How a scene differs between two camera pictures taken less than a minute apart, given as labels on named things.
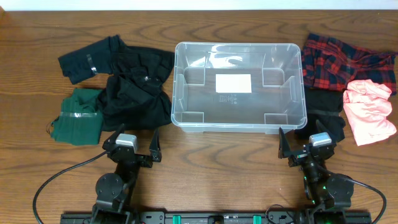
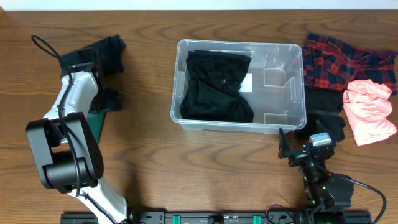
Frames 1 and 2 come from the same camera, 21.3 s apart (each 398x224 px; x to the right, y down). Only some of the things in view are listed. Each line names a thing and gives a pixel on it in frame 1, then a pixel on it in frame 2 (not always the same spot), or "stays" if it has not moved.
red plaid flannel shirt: x=331 y=63 stays
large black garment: x=132 y=96 → x=214 y=81
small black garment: x=109 y=56 stays
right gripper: x=285 y=150 stays
